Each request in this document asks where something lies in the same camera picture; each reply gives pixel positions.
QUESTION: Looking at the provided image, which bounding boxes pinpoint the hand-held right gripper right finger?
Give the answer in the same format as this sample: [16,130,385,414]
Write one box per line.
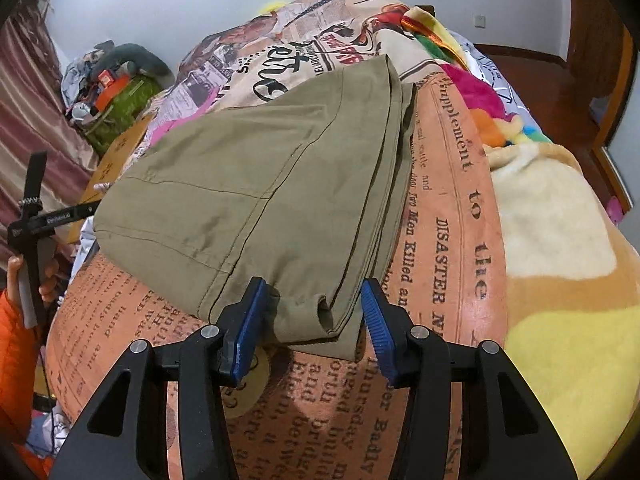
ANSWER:
[361,277,576,480]

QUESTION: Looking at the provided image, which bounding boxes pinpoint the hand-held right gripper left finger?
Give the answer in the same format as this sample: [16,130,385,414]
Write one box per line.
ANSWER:
[50,276,269,480]

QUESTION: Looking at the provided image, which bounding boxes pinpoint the olive green pants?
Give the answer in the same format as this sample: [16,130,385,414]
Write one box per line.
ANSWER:
[93,55,419,361]

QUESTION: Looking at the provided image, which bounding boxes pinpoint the person's left forearm orange sleeve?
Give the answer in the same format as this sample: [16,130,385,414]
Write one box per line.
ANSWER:
[0,286,55,480]

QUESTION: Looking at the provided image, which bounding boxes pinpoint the person's left hand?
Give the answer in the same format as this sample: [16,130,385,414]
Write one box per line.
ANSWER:
[6,254,63,307]

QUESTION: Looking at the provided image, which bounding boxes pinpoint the newspaper print blanket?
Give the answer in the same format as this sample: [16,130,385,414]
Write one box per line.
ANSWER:
[42,0,511,480]

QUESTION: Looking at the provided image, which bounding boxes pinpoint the brown cardboard box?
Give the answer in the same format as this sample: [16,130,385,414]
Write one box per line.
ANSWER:
[67,110,157,243]

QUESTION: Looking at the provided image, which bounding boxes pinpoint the striped maroon curtain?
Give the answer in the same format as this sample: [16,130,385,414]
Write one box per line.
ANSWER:
[0,2,101,266]

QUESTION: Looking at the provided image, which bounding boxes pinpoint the green quilted bag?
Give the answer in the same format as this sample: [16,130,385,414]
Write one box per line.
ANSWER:
[84,76,163,157]

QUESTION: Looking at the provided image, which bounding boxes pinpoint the pile of mixed clothes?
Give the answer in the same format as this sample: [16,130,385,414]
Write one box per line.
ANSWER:
[61,50,108,131]

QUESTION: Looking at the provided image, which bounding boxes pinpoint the orange and white box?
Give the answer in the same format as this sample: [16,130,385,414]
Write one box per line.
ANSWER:
[95,71,132,108]

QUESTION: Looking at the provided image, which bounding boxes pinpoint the colourful fleece blanket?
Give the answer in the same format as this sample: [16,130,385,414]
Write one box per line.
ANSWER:
[400,5,638,480]

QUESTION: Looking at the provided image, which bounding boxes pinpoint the brown wooden wardrobe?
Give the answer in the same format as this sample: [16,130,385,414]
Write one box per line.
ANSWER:
[566,0,638,208]

